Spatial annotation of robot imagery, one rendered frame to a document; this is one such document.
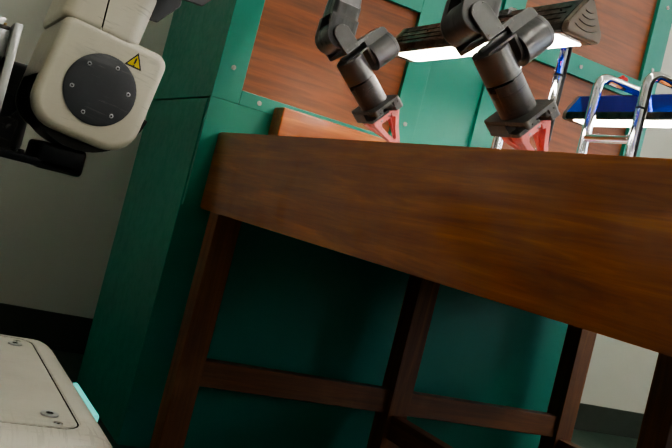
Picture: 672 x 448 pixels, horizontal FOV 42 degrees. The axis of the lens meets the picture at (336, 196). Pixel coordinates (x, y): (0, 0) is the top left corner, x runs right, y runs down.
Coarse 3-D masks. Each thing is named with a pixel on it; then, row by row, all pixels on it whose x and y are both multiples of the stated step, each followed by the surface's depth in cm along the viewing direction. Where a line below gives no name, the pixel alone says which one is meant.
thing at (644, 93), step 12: (660, 72) 189; (600, 84) 201; (612, 84) 203; (624, 84) 204; (648, 84) 188; (600, 96) 201; (636, 96) 208; (648, 96) 187; (588, 108) 201; (636, 108) 188; (588, 120) 201; (636, 120) 188; (588, 132) 201; (636, 132) 187; (588, 144) 201; (636, 144) 187
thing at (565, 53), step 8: (512, 8) 170; (560, 48) 178; (568, 48) 177; (560, 56) 177; (568, 56) 176; (560, 64) 177; (568, 64) 176; (560, 72) 176; (560, 80) 176; (552, 88) 177; (560, 88) 176; (552, 96) 176; (560, 96) 176; (552, 120) 176; (552, 128) 176; (496, 136) 190; (496, 144) 189
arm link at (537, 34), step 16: (480, 16) 122; (496, 16) 123; (528, 16) 128; (480, 32) 122; (496, 32) 123; (512, 32) 127; (528, 32) 126; (544, 32) 127; (464, 48) 129; (528, 48) 126; (544, 48) 128
